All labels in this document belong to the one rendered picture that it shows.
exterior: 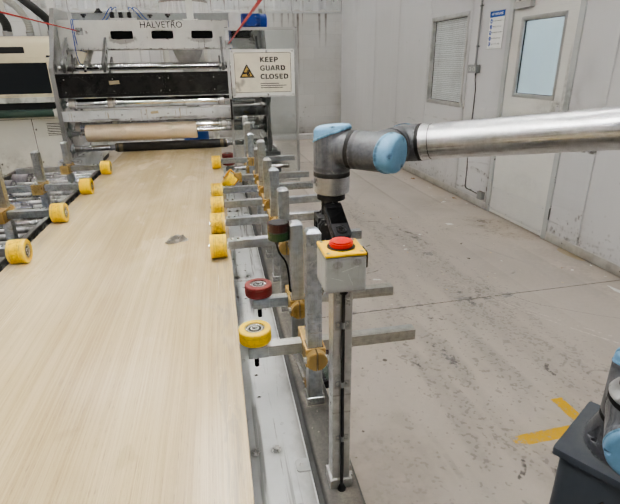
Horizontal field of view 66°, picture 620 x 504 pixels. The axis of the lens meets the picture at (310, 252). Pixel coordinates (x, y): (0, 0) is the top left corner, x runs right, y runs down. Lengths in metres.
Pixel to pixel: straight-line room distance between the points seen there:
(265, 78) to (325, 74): 6.65
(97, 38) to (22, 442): 3.45
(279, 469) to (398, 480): 0.91
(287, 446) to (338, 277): 0.61
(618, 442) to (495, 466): 1.09
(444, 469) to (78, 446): 1.51
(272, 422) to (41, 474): 0.61
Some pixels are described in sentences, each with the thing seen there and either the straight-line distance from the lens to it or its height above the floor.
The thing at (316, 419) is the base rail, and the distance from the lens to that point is 1.23.
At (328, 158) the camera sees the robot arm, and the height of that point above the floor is 1.30.
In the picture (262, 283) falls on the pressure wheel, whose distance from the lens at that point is 1.42.
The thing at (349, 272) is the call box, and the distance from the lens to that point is 0.78.
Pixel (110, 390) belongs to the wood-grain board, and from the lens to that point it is 1.08.
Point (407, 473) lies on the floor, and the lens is 2.10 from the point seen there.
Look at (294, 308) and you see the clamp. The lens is 1.36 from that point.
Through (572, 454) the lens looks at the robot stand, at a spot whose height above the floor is 0.60.
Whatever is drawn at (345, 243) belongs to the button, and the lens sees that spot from 0.78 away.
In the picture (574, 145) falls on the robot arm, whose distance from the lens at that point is 1.13.
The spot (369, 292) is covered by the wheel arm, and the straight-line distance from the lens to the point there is 1.48.
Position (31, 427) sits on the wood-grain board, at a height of 0.90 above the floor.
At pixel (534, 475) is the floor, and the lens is 2.23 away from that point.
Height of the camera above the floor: 1.51
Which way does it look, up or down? 22 degrees down
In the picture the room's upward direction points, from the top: 1 degrees counter-clockwise
